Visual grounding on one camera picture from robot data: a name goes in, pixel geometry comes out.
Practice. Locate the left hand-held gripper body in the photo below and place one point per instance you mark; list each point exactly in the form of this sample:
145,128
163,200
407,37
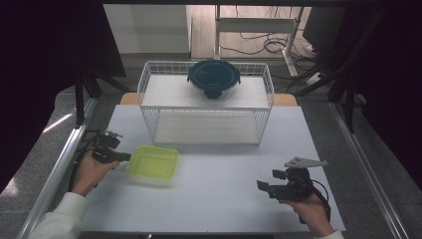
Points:
105,149

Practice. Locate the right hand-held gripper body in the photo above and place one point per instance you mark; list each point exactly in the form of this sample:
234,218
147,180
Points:
295,186

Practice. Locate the green lidded plastic container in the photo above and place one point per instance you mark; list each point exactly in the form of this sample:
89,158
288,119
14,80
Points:
153,165

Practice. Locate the round dark blue lidded container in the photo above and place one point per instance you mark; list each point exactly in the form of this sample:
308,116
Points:
214,78

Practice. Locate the person's left hand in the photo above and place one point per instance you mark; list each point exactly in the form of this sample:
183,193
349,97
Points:
91,172

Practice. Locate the person's right hand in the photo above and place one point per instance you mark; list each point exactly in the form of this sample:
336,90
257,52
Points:
312,212

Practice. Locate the black metal stand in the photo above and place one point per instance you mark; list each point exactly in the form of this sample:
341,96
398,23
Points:
79,99
348,99

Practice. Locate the wooden table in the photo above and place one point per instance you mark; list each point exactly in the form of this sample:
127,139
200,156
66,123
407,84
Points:
285,100

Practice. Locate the white power strip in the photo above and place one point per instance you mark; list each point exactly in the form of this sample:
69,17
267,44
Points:
313,79

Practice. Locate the dark curtain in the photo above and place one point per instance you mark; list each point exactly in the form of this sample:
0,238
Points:
40,66
391,83

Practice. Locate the white cabinet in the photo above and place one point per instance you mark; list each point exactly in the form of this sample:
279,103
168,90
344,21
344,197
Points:
149,28

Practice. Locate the aluminium rail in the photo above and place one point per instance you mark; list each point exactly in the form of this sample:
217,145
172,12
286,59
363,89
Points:
365,166
56,176

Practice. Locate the white metal desk frame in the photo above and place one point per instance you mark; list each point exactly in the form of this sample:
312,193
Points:
255,25

